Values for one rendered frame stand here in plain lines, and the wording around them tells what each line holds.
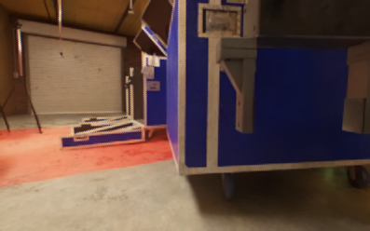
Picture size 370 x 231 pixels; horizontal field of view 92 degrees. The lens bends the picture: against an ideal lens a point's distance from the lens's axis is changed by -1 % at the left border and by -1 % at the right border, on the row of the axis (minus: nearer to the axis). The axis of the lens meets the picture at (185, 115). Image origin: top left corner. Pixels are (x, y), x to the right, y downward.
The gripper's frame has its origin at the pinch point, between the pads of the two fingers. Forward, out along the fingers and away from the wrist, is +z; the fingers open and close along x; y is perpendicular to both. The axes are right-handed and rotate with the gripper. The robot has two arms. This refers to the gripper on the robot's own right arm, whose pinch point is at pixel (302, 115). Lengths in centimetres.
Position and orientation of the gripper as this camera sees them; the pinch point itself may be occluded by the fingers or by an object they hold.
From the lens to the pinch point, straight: 25.2
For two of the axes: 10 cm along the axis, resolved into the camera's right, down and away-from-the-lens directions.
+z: -0.1, 10.0, 0.8
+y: 0.0, 0.8, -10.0
